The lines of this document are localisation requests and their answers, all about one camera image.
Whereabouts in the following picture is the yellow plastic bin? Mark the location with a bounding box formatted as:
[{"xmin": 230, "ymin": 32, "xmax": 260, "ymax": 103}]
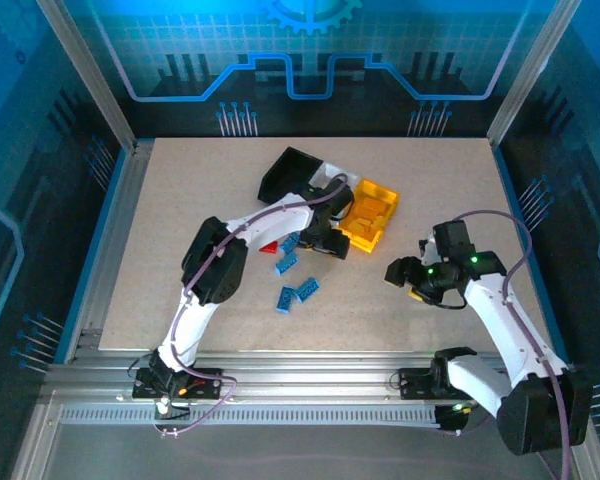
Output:
[{"xmin": 335, "ymin": 178, "xmax": 402, "ymax": 255}]

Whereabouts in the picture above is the black plastic bin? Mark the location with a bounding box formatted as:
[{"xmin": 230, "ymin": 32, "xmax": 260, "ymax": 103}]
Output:
[{"xmin": 256, "ymin": 146, "xmax": 325, "ymax": 205}]

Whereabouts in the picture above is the black connector box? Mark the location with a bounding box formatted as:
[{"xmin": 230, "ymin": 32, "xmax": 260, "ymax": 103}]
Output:
[{"xmin": 435, "ymin": 402, "xmax": 474, "ymax": 435}]

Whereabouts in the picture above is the white plastic bin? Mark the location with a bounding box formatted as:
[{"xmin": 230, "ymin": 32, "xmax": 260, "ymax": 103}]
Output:
[{"xmin": 309, "ymin": 162, "xmax": 364, "ymax": 192}]

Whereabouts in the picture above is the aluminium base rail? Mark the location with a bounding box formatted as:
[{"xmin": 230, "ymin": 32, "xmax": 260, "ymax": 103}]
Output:
[{"xmin": 39, "ymin": 349, "xmax": 581, "ymax": 404}]

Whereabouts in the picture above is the aluminium side rail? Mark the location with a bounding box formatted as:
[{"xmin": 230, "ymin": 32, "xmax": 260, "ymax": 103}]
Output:
[{"xmin": 64, "ymin": 142, "xmax": 154, "ymax": 364}]

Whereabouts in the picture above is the blue printed backdrop panel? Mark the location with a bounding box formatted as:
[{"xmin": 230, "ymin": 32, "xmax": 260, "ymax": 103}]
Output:
[{"xmin": 62, "ymin": 0, "xmax": 561, "ymax": 139}]

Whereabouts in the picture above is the slotted grey cable duct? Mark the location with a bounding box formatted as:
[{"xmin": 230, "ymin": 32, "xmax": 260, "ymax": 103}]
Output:
[{"xmin": 59, "ymin": 404, "xmax": 444, "ymax": 427}]

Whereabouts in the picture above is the aluminium frame post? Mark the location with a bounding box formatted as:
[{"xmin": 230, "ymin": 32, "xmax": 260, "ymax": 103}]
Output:
[
  {"xmin": 35, "ymin": 0, "xmax": 140, "ymax": 151},
  {"xmin": 486, "ymin": 0, "xmax": 585, "ymax": 150}
]

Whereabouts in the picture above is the blue printed side panel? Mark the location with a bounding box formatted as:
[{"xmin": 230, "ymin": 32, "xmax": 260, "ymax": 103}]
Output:
[
  {"xmin": 494, "ymin": 0, "xmax": 600, "ymax": 451},
  {"xmin": 0, "ymin": 0, "xmax": 131, "ymax": 480}
]

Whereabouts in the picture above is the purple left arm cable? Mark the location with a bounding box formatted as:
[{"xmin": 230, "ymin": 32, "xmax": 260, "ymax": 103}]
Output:
[{"xmin": 152, "ymin": 172, "xmax": 351, "ymax": 439}]

